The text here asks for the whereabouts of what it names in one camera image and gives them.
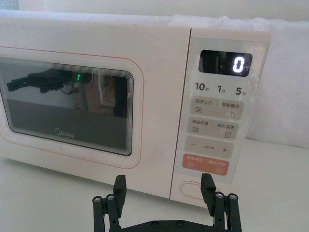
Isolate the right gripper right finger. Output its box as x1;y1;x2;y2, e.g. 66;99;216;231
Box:
200;173;242;232

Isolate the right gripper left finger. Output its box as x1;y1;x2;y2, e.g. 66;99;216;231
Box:
91;174;127;232

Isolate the white table cloth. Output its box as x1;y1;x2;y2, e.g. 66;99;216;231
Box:
0;139;309;232

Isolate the oven control panel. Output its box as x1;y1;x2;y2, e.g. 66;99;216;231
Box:
174;36;270;185

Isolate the cream microwave oven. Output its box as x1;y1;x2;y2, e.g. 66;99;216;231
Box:
0;15;273;209

